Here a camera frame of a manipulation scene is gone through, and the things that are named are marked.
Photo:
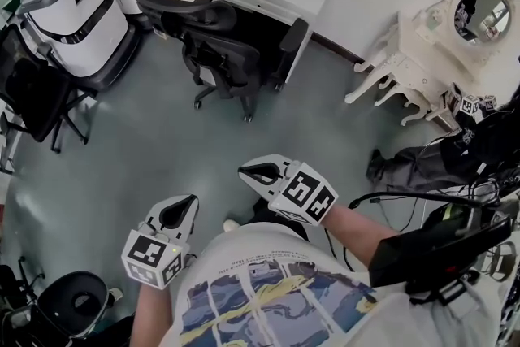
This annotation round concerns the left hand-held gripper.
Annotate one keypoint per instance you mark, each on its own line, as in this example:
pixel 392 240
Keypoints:
pixel 151 256

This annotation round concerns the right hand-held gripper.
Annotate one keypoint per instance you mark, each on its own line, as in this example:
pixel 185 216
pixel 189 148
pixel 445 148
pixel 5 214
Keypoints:
pixel 304 191

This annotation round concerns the black office chair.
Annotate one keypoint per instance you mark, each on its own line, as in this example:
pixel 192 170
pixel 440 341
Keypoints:
pixel 219 49

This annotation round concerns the person's left forearm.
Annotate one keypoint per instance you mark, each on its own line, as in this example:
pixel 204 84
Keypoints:
pixel 152 313

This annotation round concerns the person's right forearm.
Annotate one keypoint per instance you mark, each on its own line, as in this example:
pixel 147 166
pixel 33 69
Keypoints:
pixel 357 231

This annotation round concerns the black chair base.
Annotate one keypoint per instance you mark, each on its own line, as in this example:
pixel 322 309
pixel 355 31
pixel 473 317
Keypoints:
pixel 16 284

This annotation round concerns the black mesh chair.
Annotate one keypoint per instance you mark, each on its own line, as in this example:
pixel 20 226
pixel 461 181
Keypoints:
pixel 32 93

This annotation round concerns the person's black trouser leg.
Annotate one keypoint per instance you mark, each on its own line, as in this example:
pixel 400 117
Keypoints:
pixel 284 221

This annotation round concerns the person's white shoe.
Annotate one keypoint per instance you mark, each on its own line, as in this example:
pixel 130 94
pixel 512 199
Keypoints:
pixel 230 225

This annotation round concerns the person's white printed t-shirt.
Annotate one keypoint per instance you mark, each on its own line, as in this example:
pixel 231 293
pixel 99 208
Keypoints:
pixel 284 296

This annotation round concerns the black round stool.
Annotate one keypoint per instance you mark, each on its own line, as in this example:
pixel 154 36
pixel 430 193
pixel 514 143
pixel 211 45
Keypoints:
pixel 73 302

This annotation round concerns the white ornate dressing table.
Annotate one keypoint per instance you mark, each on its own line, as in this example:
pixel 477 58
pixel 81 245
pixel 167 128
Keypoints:
pixel 418 57

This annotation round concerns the oval mirror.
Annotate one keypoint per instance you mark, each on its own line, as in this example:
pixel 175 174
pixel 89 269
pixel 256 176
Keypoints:
pixel 481 14

